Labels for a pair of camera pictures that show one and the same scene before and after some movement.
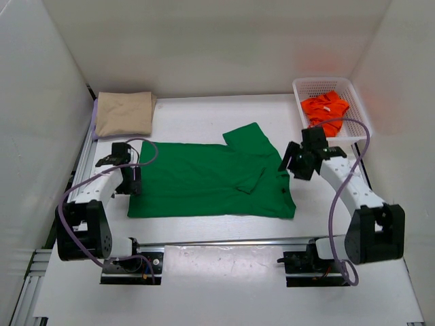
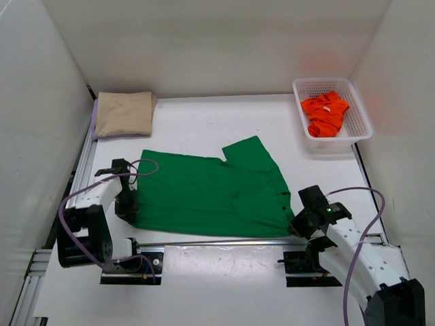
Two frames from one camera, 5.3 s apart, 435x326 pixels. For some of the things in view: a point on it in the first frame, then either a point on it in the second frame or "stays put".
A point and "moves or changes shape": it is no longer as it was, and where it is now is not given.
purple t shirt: (94, 132) stays put
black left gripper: (134, 188) → (128, 213)
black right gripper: (292, 151) → (298, 229)
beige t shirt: (125, 113) stays put
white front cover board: (226, 283) stays put
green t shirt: (242, 178) moves or changes shape
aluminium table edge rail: (83, 172) stays put
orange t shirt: (325, 111) stays put
